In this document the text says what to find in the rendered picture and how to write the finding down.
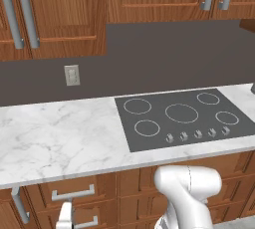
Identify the dark object at counter edge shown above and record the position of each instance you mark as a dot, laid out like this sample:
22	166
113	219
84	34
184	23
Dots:
253	89

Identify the wooden base cupboard door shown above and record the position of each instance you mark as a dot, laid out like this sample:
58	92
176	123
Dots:
8	213

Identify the wooden drawer front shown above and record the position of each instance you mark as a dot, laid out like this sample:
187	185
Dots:
139	208
99	211
136	181
234	191
103	186
234	165

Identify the grey wall socket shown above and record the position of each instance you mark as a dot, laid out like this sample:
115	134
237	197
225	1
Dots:
72	75

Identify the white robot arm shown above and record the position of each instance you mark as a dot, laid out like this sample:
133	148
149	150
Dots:
186	189

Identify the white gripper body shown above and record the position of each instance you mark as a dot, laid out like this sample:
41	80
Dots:
65	218

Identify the dark grey hob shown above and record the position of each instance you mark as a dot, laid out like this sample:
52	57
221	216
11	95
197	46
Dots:
179	130

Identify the grey hob knob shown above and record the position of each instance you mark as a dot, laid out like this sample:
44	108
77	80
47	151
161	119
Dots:
212	132
183	136
169	137
198	134
226	130

